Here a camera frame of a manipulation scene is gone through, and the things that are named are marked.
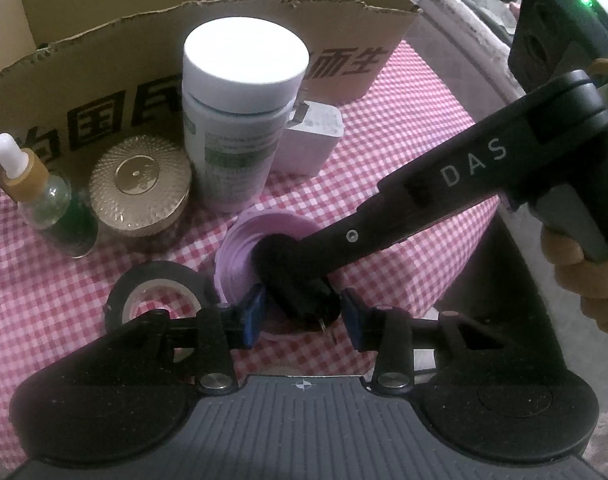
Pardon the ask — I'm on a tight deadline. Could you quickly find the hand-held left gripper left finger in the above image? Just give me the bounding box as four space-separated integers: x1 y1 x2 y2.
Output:
129 285 262 396

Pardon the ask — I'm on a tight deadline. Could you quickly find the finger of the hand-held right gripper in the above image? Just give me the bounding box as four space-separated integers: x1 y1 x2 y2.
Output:
298 191 405 277

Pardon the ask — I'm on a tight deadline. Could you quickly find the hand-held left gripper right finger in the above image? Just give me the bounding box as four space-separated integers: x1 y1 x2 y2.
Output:
341 289 514 396

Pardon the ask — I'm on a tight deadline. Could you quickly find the black plug adapter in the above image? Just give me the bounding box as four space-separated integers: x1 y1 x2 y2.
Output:
253 234 341 346

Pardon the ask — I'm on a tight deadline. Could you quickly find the white charger plug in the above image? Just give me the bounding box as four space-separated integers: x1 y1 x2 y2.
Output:
271 100 345 178

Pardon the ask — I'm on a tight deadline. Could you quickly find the black tape roll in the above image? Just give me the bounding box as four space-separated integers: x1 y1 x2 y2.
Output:
104 261 219 333

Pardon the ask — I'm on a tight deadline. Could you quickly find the white capped bottle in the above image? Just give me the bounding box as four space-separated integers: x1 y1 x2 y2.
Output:
181 17 309 213

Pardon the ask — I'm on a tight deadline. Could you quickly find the gold faceted jar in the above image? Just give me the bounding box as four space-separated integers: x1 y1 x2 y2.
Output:
89 136 193 236

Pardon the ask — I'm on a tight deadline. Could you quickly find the cardboard box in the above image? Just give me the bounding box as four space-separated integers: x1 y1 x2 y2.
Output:
0 0 423 181

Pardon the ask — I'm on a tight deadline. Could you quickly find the person's right hand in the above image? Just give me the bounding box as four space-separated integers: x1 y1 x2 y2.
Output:
540 222 608 336

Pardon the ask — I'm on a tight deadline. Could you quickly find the pink checkered tablecloth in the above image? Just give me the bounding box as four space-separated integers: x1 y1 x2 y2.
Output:
0 40 514 461

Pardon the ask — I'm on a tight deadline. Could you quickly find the green dropper bottle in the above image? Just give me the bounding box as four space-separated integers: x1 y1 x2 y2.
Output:
0 132 100 260

